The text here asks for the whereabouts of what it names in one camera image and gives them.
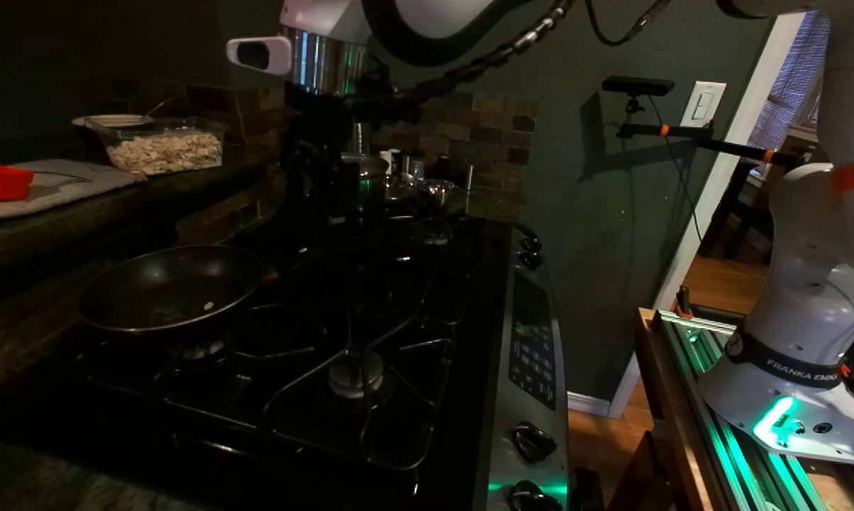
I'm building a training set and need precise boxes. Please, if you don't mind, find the glass container of popcorn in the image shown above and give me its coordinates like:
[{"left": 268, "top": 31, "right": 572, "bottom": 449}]
[{"left": 92, "top": 117, "right": 226, "bottom": 178}]

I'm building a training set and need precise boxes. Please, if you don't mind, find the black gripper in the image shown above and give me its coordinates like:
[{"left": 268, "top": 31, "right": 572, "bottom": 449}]
[{"left": 282, "top": 85, "right": 353, "bottom": 207}]

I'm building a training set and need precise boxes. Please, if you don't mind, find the black gas stove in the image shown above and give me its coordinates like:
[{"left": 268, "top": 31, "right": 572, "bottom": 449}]
[{"left": 65, "top": 195, "right": 572, "bottom": 511}]

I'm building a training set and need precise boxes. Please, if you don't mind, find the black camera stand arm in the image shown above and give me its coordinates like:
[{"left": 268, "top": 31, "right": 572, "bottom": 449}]
[{"left": 616, "top": 95, "right": 812, "bottom": 178}]

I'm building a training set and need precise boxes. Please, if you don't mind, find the white light switch plate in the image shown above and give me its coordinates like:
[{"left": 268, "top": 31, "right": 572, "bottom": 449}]
[{"left": 677, "top": 79, "right": 729, "bottom": 131}]

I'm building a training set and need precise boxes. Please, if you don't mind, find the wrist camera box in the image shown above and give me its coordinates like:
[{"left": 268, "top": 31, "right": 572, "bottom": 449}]
[{"left": 223, "top": 35, "right": 295, "bottom": 76}]

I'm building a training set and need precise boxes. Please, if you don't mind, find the black camera bar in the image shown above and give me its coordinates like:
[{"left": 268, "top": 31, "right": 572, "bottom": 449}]
[{"left": 599, "top": 75, "right": 677, "bottom": 100}]

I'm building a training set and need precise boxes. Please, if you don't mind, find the bright window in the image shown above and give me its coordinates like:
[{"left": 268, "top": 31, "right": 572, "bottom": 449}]
[{"left": 773, "top": 8, "right": 836, "bottom": 147}]

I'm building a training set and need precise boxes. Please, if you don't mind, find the white cutting board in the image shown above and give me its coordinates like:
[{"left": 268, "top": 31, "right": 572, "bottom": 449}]
[{"left": 0, "top": 156, "right": 148, "bottom": 225}]

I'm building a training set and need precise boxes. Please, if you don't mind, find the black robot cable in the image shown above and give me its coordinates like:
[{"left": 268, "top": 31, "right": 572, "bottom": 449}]
[{"left": 580, "top": 0, "right": 675, "bottom": 52}]

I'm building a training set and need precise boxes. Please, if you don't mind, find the black frying pan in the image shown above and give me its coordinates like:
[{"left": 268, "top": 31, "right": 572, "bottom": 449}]
[{"left": 74, "top": 242, "right": 287, "bottom": 337}]

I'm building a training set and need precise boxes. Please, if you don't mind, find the robot mounting table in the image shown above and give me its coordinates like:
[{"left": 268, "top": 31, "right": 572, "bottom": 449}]
[{"left": 631, "top": 303, "right": 854, "bottom": 511}]

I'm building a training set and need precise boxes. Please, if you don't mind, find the red bowl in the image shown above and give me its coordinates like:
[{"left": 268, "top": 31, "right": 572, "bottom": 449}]
[{"left": 0, "top": 163, "right": 36, "bottom": 205}]

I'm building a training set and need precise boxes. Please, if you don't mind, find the steel pan with glass lid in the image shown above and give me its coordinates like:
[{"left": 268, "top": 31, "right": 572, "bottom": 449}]
[{"left": 385, "top": 150, "right": 464, "bottom": 219}]

